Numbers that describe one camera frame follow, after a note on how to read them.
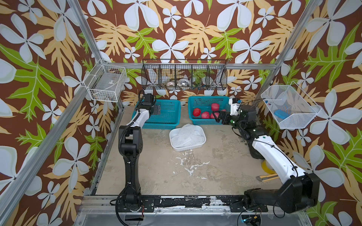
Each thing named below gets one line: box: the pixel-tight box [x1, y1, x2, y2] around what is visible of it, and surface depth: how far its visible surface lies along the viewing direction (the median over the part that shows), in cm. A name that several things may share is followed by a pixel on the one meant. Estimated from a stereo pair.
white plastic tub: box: [169, 125, 207, 152], surface depth 94 cm
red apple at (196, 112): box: [193, 107, 202, 117], surface depth 113 cm
